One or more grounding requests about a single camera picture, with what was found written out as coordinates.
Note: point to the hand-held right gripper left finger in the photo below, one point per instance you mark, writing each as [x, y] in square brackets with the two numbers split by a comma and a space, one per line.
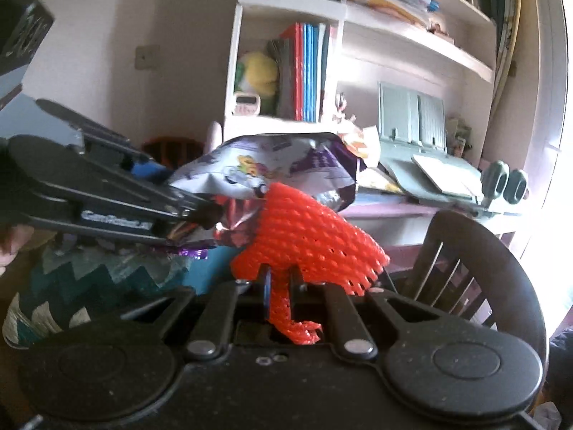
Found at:
[264, 284]

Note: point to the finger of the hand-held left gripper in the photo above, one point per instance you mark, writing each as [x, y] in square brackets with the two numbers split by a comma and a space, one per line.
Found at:
[116, 221]
[147, 171]

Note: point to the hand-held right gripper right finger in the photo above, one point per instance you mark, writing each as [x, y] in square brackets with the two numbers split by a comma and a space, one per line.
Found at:
[296, 286]

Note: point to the orange mesh net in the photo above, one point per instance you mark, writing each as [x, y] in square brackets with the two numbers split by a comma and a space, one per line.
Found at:
[313, 233]

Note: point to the purple print foil wrapper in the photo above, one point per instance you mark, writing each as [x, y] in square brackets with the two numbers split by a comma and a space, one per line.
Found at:
[268, 161]

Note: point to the person's left hand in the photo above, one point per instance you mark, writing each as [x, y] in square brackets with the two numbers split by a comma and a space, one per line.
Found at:
[13, 244]

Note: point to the brown wooden rack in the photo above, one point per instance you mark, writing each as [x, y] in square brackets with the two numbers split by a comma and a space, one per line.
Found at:
[172, 148]

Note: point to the teal white zigzag quilt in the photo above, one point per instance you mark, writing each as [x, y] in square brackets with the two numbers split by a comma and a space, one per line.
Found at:
[67, 286]

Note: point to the white timer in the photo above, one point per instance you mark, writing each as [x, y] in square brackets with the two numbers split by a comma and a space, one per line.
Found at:
[246, 104]

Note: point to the pink desk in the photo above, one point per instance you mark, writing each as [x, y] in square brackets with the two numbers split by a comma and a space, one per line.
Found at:
[403, 210]

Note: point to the colourful picture book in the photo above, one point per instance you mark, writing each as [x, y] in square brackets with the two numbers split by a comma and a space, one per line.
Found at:
[380, 181]

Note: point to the yellow plush toy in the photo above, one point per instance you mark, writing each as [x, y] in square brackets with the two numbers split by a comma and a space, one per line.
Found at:
[259, 71]

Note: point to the orange white carton box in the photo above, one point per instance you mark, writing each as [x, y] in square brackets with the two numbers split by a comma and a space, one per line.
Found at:
[360, 141]

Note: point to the grey magazines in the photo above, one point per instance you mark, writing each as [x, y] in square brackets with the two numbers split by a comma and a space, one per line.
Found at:
[284, 76]

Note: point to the row of books on shelf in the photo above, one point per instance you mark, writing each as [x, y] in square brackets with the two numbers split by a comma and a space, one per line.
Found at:
[297, 71]

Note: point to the white notebook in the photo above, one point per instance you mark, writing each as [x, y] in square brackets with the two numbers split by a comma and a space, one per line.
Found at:
[443, 174]

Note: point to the blue book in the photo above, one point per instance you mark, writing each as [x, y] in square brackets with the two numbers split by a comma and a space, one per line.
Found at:
[309, 71]

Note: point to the brown wooden chair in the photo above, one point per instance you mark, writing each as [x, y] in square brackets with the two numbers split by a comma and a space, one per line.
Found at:
[492, 242]

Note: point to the grey book stand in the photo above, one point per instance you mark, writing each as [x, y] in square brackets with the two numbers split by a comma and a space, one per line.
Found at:
[412, 112]

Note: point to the small decorative cards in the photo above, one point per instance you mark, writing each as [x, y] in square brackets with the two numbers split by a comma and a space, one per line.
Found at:
[461, 139]

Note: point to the white bookshelf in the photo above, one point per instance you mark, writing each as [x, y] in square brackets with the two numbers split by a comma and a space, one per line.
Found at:
[403, 31]

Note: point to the tall leaning boards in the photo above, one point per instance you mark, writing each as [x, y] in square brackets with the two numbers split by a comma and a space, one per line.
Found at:
[506, 53]

